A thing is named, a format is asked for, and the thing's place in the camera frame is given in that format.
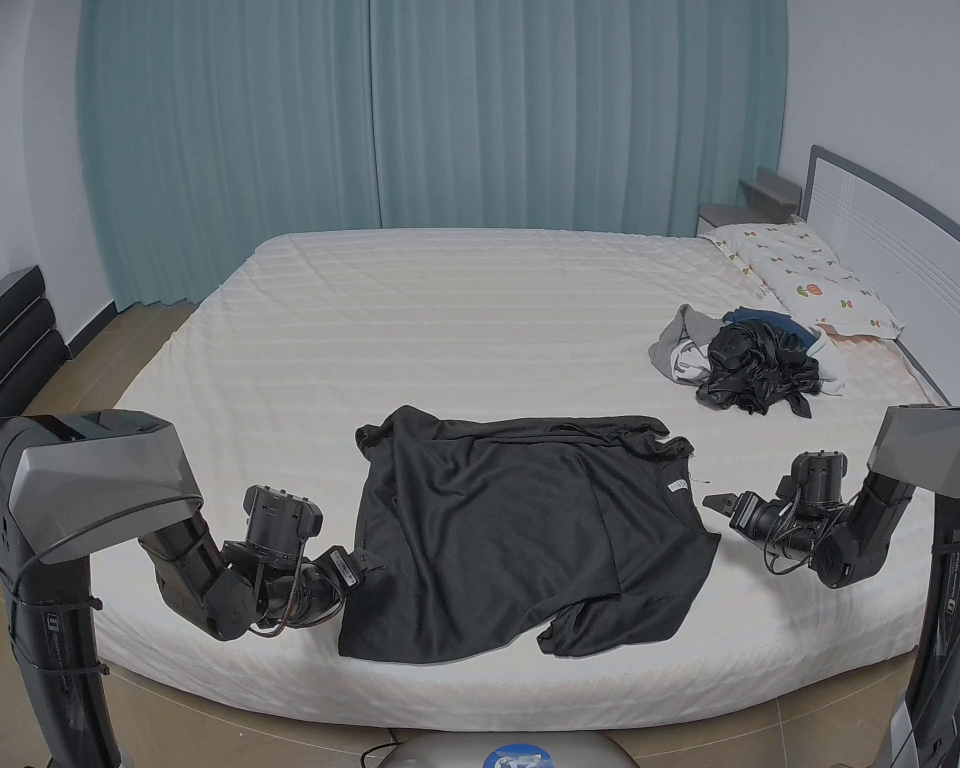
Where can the grey bedside table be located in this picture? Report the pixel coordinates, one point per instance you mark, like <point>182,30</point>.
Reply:
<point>772,191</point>

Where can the white printed pillow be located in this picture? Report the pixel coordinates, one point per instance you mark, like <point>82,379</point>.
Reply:
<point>810,274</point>

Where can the black chest of drawers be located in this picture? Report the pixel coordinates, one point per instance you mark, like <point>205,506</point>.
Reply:
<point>26,337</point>

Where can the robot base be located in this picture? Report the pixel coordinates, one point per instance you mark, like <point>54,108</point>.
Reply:
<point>450,754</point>

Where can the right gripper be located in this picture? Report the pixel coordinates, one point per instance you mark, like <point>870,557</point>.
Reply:
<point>757,517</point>

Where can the pile of clothes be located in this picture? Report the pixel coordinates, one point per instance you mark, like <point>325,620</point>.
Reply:
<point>757,367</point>

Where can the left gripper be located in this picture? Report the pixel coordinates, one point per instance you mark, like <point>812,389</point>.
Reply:
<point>346,568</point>

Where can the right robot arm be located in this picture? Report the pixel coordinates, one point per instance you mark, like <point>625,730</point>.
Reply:
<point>911,450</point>

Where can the blue-green curtain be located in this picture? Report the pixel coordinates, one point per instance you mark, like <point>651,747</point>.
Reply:
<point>225,150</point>
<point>562,112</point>

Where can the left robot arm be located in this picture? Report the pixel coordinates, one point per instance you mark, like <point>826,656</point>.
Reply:
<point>97,480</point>

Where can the black T-shirt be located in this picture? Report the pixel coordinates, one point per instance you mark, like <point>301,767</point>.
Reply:
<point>510,540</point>

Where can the bed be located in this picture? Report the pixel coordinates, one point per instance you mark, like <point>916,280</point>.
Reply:
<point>450,337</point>

